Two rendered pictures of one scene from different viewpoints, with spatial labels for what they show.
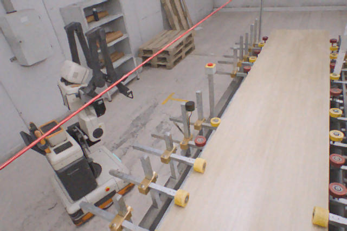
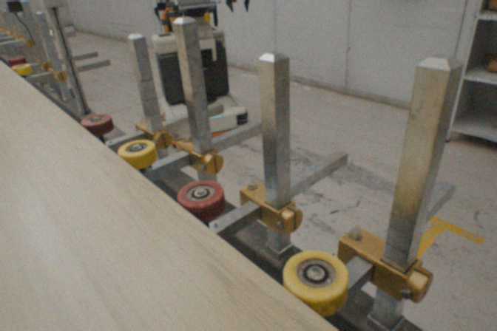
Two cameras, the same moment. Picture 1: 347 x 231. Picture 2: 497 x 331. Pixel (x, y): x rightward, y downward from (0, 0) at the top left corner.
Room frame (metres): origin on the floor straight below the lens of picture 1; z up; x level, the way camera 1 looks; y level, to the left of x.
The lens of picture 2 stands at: (3.00, -1.53, 1.24)
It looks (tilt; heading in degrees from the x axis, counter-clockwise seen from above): 30 degrees down; 109
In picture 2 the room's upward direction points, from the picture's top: 4 degrees counter-clockwise
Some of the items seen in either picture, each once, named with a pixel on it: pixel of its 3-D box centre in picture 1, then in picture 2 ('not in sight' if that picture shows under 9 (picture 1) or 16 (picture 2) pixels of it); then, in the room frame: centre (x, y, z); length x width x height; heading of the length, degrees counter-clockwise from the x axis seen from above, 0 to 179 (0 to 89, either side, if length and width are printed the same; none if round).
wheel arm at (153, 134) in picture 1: (176, 140); (59, 62); (1.39, 0.03, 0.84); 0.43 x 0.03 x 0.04; 58
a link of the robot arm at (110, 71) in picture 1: (106, 56); not in sight; (1.86, 0.47, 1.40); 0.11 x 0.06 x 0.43; 37
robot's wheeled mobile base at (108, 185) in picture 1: (91, 180); (202, 114); (1.76, 0.97, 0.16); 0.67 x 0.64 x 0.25; 127
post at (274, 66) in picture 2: (246, 50); (277, 182); (2.87, -0.99, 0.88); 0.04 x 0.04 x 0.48; 58
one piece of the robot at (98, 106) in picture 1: (91, 101); (195, 11); (1.94, 0.74, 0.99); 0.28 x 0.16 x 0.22; 37
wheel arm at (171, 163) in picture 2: (235, 63); (212, 147); (2.65, -0.79, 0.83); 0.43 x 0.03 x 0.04; 58
